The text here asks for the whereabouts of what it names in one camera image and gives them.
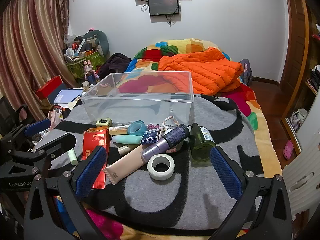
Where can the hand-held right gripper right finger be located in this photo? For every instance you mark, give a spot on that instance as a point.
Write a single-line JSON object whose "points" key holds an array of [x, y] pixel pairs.
{"points": [[226, 172]]}

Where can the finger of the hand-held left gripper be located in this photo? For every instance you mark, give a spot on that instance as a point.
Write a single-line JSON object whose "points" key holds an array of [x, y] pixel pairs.
{"points": [[60, 142], [37, 127]]}

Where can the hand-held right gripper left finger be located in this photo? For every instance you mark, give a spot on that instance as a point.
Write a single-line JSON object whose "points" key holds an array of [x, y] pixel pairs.
{"points": [[91, 170]]}

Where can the pale green tube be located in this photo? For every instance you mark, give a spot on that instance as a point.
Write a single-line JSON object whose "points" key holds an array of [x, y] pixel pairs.
{"points": [[72, 157]]}

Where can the red foil packet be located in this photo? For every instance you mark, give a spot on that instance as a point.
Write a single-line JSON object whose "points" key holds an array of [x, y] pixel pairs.
{"points": [[96, 140]]}

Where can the beige cosmetic tube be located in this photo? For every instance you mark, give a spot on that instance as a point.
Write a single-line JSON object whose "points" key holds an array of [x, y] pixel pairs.
{"points": [[125, 163]]}

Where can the green glass bottle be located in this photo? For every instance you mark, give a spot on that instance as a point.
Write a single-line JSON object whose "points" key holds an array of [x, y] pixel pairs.
{"points": [[200, 147]]}

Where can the cream bar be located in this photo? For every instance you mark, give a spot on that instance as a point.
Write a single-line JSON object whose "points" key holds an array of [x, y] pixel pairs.
{"points": [[117, 131]]}

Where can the yellow-green dotted box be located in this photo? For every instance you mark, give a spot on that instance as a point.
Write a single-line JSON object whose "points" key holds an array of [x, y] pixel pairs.
{"points": [[106, 123]]}

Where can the white tape roll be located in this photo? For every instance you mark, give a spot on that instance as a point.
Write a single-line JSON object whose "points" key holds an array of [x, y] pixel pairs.
{"points": [[153, 172]]}

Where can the purple cosmetic bottle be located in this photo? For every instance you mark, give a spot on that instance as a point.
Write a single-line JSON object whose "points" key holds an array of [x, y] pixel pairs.
{"points": [[172, 136]]}

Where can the small blue box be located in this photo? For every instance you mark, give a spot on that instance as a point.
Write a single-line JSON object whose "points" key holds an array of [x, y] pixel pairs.
{"points": [[150, 137]]}

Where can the clear plastic storage box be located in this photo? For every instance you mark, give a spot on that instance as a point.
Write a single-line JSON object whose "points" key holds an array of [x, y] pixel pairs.
{"points": [[140, 105]]}

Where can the pink pouch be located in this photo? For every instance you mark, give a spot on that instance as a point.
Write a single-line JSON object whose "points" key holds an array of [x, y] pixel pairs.
{"points": [[53, 120]]}

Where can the black mesh chair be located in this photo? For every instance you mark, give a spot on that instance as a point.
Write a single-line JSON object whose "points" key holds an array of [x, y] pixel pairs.
{"points": [[10, 115]]}

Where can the blue white notebook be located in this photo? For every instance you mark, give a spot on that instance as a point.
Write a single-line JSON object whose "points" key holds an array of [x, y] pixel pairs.
{"points": [[66, 96]]}

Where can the red box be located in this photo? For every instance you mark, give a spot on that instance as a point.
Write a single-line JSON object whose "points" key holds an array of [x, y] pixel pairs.
{"points": [[48, 86]]}

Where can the teal soap case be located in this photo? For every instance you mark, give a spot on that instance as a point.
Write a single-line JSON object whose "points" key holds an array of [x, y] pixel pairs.
{"points": [[125, 139]]}

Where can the pink clog shoe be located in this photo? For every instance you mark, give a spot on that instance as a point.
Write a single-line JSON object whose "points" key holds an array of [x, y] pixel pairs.
{"points": [[288, 150]]}

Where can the grey black patterned blanket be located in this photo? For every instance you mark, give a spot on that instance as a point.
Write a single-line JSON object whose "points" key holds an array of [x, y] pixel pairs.
{"points": [[150, 200]]}

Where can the pink bunny toy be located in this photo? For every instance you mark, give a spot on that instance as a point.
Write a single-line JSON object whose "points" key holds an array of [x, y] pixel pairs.
{"points": [[88, 67]]}

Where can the striped curtain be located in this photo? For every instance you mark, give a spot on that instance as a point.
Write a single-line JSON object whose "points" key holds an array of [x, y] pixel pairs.
{"points": [[30, 42]]}

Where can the green storage box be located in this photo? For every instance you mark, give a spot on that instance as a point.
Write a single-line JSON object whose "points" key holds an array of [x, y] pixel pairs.
{"points": [[95, 58]]}

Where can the white shoes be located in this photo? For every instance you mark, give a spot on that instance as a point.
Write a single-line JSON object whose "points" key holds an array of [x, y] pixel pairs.
{"points": [[298, 117]]}

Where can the dark clothing pile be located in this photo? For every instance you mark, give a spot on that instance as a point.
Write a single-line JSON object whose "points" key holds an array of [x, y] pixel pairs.
{"points": [[115, 62]]}

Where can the orange down jacket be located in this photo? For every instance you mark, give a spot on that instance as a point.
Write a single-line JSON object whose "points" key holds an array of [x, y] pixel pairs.
{"points": [[200, 72]]}

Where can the purple backpack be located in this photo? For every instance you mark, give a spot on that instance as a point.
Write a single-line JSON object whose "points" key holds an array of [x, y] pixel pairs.
{"points": [[246, 70]]}

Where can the grey neck pillow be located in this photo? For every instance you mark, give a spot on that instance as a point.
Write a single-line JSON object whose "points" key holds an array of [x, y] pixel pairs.
{"points": [[102, 42]]}

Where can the colourful patchwork blanket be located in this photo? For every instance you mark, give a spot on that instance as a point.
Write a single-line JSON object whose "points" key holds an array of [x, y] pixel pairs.
{"points": [[150, 55]]}

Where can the wooden door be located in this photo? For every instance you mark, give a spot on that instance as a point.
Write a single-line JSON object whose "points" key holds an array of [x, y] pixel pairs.
{"points": [[292, 42]]}

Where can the small black monitor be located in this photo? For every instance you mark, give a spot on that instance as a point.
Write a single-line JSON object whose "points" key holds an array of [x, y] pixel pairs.
{"points": [[162, 5]]}

